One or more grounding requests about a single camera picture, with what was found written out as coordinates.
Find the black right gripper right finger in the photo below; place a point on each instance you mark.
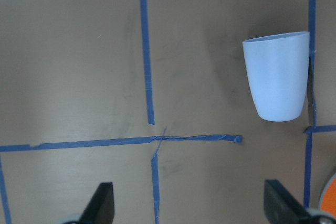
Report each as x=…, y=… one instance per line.
x=280, y=206

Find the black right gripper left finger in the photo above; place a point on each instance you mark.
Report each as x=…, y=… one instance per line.
x=100, y=209

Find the light blue plastic cup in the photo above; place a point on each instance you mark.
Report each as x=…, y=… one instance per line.
x=277, y=71

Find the orange canister with grey lid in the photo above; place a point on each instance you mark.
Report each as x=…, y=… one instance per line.
x=327, y=198

